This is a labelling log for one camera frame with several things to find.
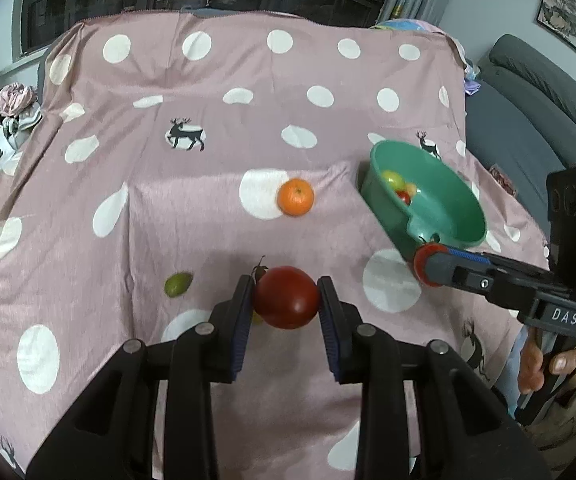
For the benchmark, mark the person's beige clothing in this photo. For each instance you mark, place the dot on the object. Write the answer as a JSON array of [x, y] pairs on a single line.
[[568, 420]]

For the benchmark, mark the grey sofa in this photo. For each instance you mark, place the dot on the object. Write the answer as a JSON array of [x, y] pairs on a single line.
[[523, 125]]

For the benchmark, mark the small red fruit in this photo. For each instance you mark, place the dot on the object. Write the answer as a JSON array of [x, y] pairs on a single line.
[[404, 198]]

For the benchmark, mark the yellow-red fruit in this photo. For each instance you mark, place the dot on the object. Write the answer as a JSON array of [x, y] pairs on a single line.
[[412, 189]]

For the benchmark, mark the red patterned cloth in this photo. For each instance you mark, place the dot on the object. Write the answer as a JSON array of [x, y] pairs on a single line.
[[503, 180]]

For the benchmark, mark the pink clothes pile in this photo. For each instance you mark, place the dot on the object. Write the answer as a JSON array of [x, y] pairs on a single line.
[[15, 97]]

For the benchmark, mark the yellow-green lemon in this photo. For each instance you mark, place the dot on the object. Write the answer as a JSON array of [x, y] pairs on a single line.
[[391, 179]]

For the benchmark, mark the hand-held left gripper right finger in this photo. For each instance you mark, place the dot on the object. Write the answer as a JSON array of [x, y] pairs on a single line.
[[329, 345]]

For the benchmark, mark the orange mandarin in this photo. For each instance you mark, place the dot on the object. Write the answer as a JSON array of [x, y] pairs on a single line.
[[295, 197]]

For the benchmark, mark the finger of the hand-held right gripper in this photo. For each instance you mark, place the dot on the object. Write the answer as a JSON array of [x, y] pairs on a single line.
[[473, 282], [473, 256]]

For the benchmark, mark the green plastic bowl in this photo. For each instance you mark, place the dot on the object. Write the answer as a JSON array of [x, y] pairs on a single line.
[[448, 210]]

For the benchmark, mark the red round fruit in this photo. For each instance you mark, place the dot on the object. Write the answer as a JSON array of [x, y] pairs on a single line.
[[419, 260]]

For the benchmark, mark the pink polka dot deer blanket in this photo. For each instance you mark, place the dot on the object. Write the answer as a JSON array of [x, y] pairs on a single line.
[[142, 210]]

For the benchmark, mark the pile of clothes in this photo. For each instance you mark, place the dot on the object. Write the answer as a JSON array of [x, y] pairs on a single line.
[[5, 150]]

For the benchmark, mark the red tomato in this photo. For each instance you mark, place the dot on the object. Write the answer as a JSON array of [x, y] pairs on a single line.
[[285, 297]]

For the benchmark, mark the green lime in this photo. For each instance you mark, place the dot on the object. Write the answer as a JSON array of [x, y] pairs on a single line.
[[177, 285]]

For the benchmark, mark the dark glass window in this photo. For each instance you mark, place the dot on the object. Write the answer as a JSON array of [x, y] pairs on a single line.
[[92, 0]]

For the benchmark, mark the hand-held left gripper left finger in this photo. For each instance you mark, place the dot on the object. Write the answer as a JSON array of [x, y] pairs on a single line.
[[242, 340]]

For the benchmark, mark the person's right hand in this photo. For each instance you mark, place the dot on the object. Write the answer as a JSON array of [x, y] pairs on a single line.
[[530, 365]]

